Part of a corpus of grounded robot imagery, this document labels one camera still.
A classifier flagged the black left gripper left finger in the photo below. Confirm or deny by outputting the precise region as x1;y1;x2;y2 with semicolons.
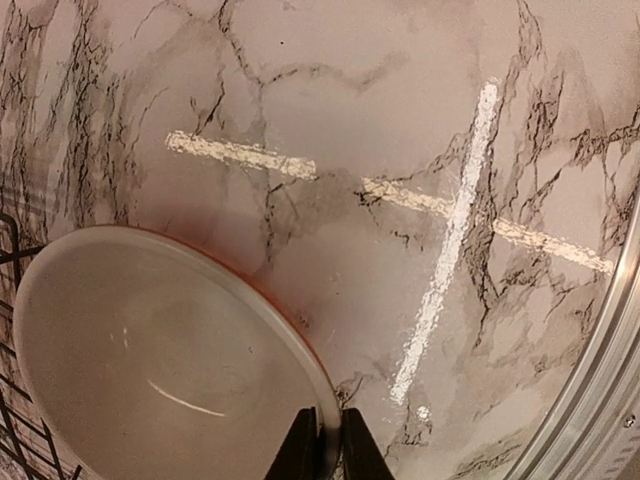
267;407;318;480

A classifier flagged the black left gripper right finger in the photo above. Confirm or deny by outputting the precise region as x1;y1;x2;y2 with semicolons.
342;408;394;480

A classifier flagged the white ceramic bowl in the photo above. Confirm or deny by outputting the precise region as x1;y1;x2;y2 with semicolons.
13;225;340;479

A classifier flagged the aluminium frame rail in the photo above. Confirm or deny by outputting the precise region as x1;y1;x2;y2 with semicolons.
514;99;640;480

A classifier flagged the black wire dish rack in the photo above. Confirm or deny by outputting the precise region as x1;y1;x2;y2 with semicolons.
0;212;84;480

